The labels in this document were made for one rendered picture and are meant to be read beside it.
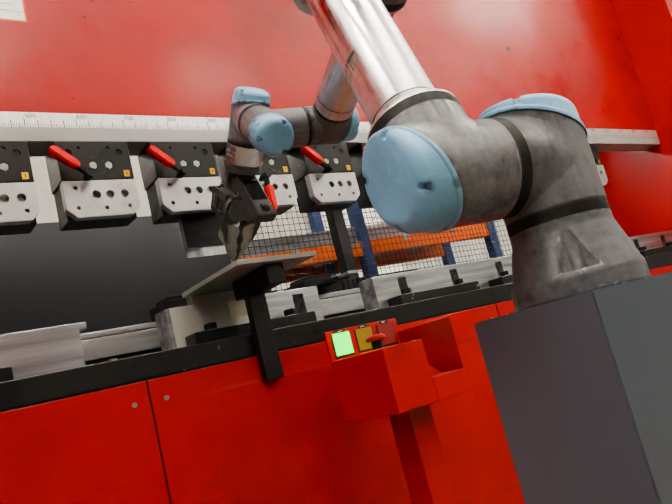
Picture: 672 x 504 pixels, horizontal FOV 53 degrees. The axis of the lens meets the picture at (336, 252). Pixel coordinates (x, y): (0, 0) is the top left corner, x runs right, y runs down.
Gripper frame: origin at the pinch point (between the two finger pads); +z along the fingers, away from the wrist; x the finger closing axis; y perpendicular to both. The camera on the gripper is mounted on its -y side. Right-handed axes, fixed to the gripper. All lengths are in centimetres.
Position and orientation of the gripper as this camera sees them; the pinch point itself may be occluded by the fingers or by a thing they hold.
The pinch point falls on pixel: (236, 256)
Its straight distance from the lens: 145.4
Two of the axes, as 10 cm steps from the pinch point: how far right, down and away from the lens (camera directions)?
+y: -5.9, -4.0, 7.0
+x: -7.9, 1.0, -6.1
